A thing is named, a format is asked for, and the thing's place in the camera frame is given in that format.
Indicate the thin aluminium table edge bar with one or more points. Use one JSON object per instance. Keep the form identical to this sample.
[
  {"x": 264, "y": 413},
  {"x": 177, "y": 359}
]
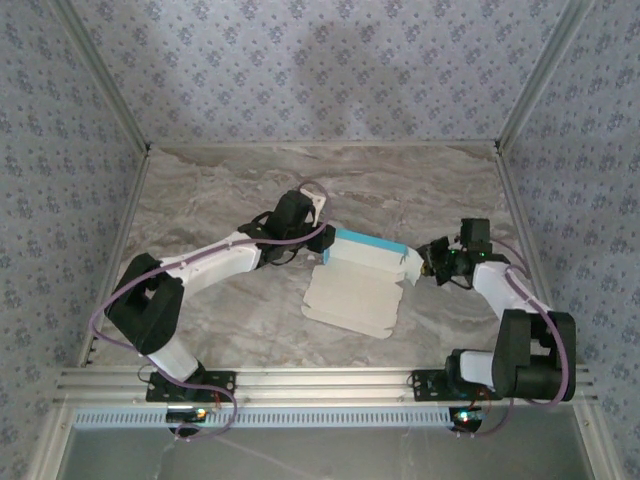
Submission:
[{"x": 325, "y": 145}]

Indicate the aluminium table side rail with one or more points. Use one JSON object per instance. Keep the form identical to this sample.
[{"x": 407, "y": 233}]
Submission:
[
  {"x": 132, "y": 200},
  {"x": 515, "y": 200}
]

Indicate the wide aluminium frame rail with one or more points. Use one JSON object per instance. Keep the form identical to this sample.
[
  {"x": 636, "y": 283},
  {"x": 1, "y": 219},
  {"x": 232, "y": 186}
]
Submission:
[{"x": 325, "y": 385}]

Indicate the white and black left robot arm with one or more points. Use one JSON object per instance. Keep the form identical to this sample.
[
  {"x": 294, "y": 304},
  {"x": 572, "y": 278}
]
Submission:
[{"x": 215, "y": 262}]

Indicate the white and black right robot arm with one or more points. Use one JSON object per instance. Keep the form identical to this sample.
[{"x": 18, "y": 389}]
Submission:
[{"x": 500, "y": 290}]

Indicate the aluminium frame leg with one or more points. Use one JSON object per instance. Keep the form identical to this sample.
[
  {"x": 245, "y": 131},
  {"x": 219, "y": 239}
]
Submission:
[
  {"x": 597, "y": 445},
  {"x": 47, "y": 445}
]

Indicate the aluminium upright post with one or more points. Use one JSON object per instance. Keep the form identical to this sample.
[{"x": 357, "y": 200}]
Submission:
[
  {"x": 541, "y": 70},
  {"x": 105, "y": 70}
]

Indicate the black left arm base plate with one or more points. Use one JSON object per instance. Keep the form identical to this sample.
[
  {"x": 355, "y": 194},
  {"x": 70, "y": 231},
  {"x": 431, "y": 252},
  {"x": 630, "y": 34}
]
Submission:
[{"x": 225, "y": 387}]

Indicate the white and blue paper box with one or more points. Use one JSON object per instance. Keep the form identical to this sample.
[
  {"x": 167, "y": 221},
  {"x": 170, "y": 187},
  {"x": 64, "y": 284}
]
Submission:
[{"x": 350, "y": 295}]

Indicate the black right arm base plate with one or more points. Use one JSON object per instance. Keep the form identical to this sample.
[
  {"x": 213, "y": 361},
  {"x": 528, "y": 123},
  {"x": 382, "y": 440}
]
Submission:
[{"x": 425, "y": 387}]

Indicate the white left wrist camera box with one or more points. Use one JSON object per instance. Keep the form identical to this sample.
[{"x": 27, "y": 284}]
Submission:
[{"x": 317, "y": 201}]

